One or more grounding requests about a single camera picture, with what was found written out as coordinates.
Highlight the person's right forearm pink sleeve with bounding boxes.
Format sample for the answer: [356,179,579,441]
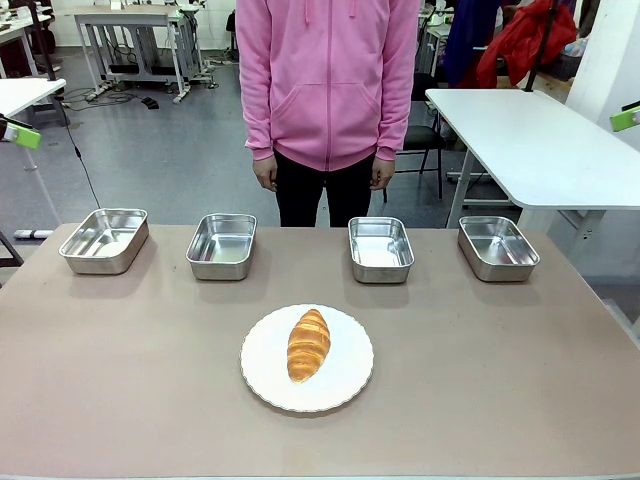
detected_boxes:
[239,69,277,162]

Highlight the person's left forearm pink sleeve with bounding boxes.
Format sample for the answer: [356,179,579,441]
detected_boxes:
[374,69,420,163]

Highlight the stainless steel rectangular container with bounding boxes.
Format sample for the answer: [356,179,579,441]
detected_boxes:
[348,216,416,285]
[457,215,541,283]
[58,208,150,276]
[185,213,258,281]

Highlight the golden brown croissant bread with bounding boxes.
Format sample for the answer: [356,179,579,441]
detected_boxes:
[286,308,332,384]

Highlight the person's right hand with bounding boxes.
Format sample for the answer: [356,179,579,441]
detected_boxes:
[252,158,279,193]

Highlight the person's left hand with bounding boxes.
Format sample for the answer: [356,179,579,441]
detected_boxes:
[369,158,396,192]

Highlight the small white table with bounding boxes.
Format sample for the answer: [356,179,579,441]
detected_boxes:
[0,77,68,121]

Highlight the large white table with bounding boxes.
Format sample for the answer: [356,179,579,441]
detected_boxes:
[424,88,640,254]

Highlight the black tripod leg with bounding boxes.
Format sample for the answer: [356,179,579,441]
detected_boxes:
[0,229,25,270]

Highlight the red jacket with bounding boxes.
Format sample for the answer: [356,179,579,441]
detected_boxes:
[476,0,580,90]

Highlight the grey framed workshop desk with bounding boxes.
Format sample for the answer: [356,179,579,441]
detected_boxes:
[73,9,204,104]

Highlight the dark blue hanging cloth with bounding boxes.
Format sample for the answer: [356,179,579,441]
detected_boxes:
[441,0,504,89]

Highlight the black folding chair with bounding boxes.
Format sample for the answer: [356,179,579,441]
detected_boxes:
[382,72,447,204]

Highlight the person's black trousers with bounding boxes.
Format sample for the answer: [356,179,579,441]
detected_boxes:
[273,148,377,229]

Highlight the person's pink hoodie torso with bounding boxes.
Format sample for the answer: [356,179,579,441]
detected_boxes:
[235,0,422,173]

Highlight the white scalloped round plate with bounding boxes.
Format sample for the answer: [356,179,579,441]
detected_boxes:
[240,303,375,414]

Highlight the black stand pole with cable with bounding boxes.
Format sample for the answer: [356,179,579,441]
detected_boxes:
[27,0,103,210]

